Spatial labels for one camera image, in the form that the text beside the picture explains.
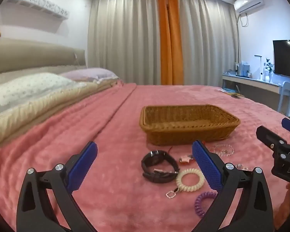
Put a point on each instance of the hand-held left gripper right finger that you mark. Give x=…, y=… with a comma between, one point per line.
x=207, y=166

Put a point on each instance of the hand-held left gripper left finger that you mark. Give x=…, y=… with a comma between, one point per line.
x=83, y=164

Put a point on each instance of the brown wicker basket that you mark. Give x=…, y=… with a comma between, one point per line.
x=159, y=133

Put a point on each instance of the black wristwatch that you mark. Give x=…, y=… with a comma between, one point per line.
x=147, y=165

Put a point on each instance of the small red charm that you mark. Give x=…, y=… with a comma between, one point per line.
x=185, y=160

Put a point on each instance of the white chair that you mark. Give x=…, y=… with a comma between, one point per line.
x=286, y=91

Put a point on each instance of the wooden desk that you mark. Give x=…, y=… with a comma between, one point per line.
x=253, y=89

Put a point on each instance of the papers on bed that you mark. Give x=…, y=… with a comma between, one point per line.
x=232, y=93

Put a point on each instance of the vase with flowers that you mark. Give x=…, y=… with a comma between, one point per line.
x=268, y=65

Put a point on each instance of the beige quilt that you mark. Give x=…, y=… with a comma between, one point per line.
x=38, y=116

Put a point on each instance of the black television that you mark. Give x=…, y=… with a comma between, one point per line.
x=287, y=58

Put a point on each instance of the white desk lamp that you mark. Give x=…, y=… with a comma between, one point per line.
x=260, y=65

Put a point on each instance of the books on desk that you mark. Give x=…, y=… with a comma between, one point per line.
x=244, y=67

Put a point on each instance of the lilac pillow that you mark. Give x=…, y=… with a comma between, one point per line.
x=87, y=73

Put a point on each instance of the white dotted pillow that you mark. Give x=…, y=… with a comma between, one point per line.
x=26, y=89

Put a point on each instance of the beige padded headboard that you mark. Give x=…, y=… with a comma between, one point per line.
x=26, y=55

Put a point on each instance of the grey curtain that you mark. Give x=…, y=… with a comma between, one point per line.
x=123, y=41

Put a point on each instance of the white air conditioner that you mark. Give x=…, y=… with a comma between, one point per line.
x=249, y=2

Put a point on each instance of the orange curtain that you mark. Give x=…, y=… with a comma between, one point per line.
x=169, y=41

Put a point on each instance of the white wall shelf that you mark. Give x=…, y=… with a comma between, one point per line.
x=38, y=2

